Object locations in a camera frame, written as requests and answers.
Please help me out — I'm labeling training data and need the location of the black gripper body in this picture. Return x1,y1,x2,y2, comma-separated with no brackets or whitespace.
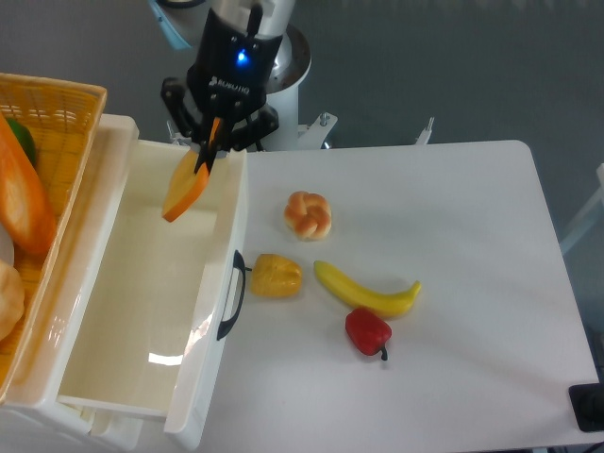
161,8,279,150

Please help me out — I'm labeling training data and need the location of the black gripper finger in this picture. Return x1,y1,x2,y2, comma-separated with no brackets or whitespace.
193,110,222,174
213,104,242,157

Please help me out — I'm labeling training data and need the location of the orange toy bread slice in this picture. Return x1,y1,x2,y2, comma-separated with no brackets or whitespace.
161,148,210,222

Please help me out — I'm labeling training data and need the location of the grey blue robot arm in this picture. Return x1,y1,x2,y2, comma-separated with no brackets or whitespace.
160,1,294,173

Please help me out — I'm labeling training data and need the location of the braided bread roll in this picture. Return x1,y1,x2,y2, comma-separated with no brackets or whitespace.
283,191,332,241

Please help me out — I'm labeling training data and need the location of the white upper drawer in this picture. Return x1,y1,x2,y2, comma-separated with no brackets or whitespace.
58,141,248,450

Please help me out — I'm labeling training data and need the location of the round toy bread bun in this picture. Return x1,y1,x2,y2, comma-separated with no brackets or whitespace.
0,260,25,340

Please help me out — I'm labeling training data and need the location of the white drawer cabinet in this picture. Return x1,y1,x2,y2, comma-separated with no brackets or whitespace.
1,114,142,452

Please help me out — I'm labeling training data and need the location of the yellow woven basket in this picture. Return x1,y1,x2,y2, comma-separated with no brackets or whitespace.
1,73,107,401

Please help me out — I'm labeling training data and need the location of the yellow toy bell pepper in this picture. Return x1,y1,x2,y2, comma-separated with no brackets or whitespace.
245,254,303,298

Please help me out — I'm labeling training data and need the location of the orange toy baguette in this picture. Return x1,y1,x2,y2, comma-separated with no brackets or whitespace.
1,116,58,255

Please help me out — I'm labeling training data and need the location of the yellow toy banana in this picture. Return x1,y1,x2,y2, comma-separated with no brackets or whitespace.
313,260,422,318

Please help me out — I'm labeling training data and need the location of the red toy bell pepper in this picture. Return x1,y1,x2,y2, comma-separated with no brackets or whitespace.
344,308,392,361

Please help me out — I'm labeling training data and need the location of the black device at table edge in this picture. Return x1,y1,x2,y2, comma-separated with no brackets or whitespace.
568,383,604,432

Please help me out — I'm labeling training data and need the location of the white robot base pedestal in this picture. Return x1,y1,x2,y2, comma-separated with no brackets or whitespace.
260,25,311,151

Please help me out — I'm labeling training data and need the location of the black drawer handle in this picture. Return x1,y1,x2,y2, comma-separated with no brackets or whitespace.
216,250,247,341

